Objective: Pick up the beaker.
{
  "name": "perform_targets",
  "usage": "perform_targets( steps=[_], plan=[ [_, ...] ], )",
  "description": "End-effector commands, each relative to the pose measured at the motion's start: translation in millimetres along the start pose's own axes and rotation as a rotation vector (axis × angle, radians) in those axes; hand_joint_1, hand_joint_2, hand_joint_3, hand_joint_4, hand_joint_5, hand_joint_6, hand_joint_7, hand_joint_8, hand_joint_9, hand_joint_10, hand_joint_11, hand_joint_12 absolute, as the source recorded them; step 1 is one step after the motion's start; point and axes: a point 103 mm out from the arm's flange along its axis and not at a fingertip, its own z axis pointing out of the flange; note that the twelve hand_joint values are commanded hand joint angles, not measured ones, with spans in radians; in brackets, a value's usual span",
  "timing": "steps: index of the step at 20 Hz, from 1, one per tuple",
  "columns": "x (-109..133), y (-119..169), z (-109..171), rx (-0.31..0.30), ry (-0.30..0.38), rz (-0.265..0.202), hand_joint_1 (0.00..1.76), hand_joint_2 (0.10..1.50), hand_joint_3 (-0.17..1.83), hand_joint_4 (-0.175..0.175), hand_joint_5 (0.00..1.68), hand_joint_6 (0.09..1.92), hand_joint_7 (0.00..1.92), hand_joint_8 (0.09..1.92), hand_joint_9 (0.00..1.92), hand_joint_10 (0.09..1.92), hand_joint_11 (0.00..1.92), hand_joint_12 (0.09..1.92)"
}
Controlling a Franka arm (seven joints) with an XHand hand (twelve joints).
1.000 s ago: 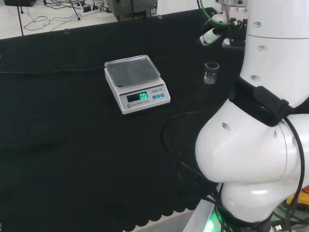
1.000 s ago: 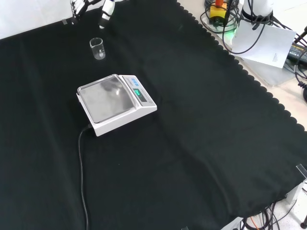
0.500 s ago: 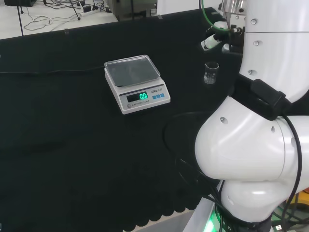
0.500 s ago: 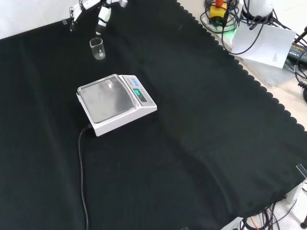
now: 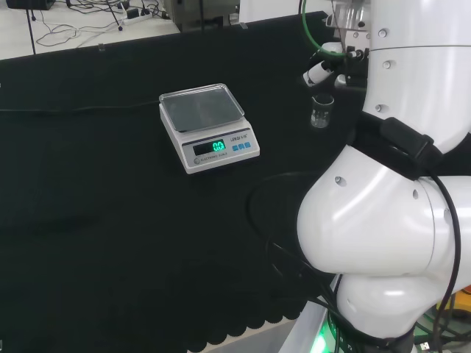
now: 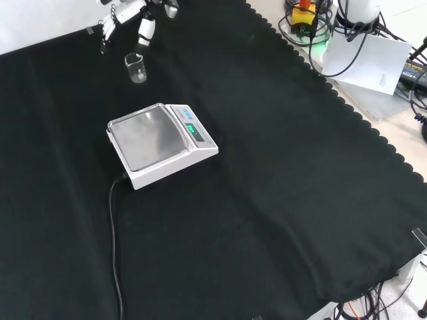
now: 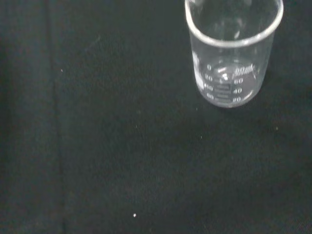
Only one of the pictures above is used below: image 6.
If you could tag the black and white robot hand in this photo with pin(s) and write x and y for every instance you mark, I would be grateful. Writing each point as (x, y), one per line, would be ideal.
(133, 16)

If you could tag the small clear glass beaker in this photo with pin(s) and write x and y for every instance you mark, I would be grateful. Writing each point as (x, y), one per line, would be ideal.
(136, 68)

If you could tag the grey tape strip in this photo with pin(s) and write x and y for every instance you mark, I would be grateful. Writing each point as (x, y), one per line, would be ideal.
(89, 30)

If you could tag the white electronic balance steel pan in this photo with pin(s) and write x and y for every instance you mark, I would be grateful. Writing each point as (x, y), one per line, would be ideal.
(160, 141)

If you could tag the yellow stop button box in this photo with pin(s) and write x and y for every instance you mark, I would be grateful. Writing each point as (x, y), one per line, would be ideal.
(302, 18)

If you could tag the black scalloped bench cloth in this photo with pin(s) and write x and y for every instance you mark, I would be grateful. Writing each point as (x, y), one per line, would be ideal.
(233, 186)

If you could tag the white paper sheet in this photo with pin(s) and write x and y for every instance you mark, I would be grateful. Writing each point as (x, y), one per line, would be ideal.
(370, 65)

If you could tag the black power adapter yellow label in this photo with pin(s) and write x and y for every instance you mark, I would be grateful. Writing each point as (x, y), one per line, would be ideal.
(415, 73)

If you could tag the clear tape strip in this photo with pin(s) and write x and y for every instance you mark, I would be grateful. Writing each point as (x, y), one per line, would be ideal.
(419, 236)

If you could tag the grey metal base plate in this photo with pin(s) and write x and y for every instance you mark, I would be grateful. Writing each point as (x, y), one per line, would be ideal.
(377, 100)

